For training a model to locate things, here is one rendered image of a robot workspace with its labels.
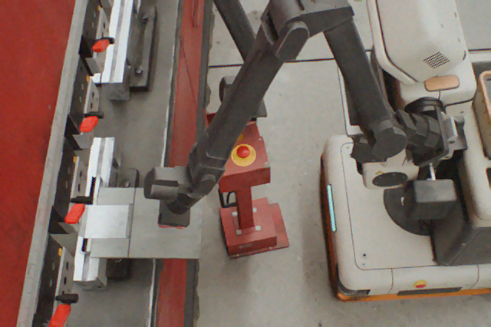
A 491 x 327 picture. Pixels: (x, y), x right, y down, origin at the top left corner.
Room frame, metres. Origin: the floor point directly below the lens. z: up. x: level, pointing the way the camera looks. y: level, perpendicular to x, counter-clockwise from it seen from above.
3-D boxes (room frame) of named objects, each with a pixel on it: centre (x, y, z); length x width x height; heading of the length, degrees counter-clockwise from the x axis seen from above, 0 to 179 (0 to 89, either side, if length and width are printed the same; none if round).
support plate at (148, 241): (0.56, 0.24, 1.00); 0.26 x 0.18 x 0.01; 83
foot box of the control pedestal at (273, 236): (0.87, -0.02, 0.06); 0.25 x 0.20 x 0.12; 96
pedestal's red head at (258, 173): (0.87, 0.01, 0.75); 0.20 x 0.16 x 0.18; 6
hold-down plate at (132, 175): (0.61, 0.33, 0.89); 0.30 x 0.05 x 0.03; 173
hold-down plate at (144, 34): (1.17, 0.26, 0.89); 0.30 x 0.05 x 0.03; 173
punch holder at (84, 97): (0.75, 0.37, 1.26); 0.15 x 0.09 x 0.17; 173
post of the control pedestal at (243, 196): (0.87, 0.01, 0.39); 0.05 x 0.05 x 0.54; 6
